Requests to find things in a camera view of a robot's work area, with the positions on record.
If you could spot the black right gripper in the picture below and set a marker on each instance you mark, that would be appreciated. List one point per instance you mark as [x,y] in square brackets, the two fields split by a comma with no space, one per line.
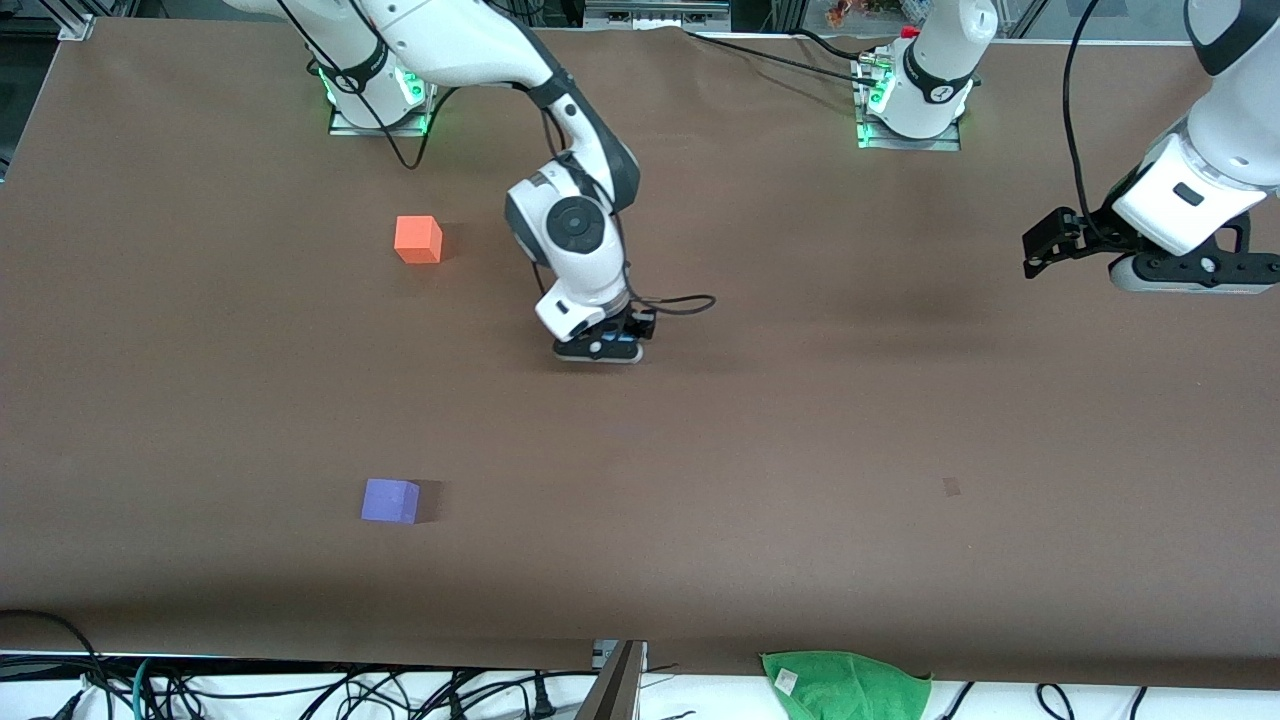
[632,322]

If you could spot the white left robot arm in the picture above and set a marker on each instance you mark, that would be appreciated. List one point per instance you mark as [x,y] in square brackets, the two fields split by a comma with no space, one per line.
[1200,150]

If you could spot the grey metal post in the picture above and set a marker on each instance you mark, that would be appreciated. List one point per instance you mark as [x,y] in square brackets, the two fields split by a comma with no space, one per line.
[615,690]

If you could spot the orange foam block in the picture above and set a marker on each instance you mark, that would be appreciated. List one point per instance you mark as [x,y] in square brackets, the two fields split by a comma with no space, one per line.
[417,240]

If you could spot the purple foam block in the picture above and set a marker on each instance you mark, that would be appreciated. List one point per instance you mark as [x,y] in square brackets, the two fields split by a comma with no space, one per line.
[388,501]

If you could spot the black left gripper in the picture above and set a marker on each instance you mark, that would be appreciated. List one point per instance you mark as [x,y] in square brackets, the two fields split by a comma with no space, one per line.
[1096,232]

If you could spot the grey power strip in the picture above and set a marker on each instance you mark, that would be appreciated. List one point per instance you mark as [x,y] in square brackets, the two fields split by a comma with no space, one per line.
[655,12]

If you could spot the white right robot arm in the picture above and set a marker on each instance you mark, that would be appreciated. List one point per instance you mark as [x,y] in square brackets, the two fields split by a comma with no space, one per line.
[575,225]

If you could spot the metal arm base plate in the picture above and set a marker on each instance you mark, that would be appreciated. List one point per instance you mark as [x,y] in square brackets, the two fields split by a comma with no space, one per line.
[885,140]
[345,122]

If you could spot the green cloth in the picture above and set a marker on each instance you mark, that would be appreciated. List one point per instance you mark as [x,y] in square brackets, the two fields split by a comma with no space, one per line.
[850,688]

